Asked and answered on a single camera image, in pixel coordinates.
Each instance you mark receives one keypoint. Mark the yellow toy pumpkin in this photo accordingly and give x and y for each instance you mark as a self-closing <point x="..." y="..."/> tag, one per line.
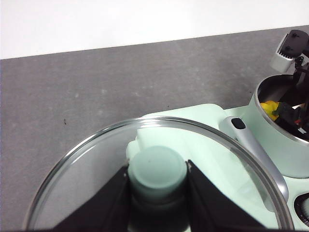
<point x="268" y="108"/>

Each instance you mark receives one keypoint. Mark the silver control knob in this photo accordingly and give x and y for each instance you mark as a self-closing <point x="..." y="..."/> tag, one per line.
<point x="306" y="210"/>

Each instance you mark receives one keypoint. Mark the pale grey right camera box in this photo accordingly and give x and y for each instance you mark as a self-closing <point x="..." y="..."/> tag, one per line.
<point x="280" y="61"/>

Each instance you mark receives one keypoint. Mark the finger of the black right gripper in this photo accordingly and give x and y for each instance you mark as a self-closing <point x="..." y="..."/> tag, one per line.
<point x="305" y="125"/>
<point x="288" y="114"/>

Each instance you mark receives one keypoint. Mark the glass lid with green knob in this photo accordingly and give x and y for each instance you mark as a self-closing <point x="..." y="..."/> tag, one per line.
<point x="154" y="166"/>

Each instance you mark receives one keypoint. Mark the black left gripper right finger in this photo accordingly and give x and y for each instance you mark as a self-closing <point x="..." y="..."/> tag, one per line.
<point x="212" y="207"/>

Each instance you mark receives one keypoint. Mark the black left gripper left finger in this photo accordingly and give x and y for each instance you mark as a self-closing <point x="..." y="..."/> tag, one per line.
<point x="103" y="207"/>

